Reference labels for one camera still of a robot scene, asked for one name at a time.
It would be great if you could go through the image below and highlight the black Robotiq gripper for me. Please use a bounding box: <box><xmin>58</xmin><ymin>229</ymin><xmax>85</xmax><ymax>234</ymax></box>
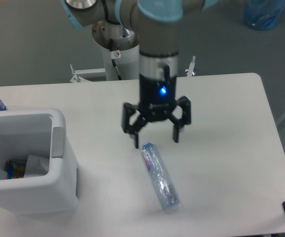
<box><xmin>121</xmin><ymin>64</ymin><xmax>192</xmax><ymax>149</ymax></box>

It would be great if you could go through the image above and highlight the crushed clear plastic bottle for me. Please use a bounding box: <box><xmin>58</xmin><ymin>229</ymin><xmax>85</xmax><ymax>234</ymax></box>
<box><xmin>140</xmin><ymin>142</ymin><xmax>180</xmax><ymax>213</ymax></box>

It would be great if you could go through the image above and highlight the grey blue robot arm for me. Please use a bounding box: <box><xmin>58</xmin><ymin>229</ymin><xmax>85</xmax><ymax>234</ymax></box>
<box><xmin>61</xmin><ymin>0</ymin><xmax>215</xmax><ymax>147</ymax></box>

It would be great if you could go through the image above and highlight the white plastic trash can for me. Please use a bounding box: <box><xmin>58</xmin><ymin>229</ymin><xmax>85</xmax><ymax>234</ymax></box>
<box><xmin>0</xmin><ymin>109</ymin><xmax>79</xmax><ymax>214</ymax></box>

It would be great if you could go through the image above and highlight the blue plastic bag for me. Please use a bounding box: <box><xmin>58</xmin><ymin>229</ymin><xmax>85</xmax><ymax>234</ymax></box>
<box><xmin>243</xmin><ymin>0</ymin><xmax>285</xmax><ymax>31</ymax></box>

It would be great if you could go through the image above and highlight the colourful snack wrapper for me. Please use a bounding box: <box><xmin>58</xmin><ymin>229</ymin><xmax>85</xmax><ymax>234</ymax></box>
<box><xmin>5</xmin><ymin>159</ymin><xmax>27</xmax><ymax>179</ymax></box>

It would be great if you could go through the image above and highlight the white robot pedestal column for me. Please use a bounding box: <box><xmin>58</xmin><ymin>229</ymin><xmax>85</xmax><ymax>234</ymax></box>
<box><xmin>92</xmin><ymin>20</ymin><xmax>139</xmax><ymax>79</ymax></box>

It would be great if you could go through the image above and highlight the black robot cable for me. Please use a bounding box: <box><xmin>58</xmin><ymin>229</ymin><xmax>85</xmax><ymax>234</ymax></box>
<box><xmin>109</xmin><ymin>38</ymin><xmax>122</xmax><ymax>81</ymax></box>

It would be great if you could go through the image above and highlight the white pedestal base frame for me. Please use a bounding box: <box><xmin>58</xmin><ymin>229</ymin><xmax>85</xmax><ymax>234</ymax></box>
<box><xmin>69</xmin><ymin>55</ymin><xmax>197</xmax><ymax>83</ymax></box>

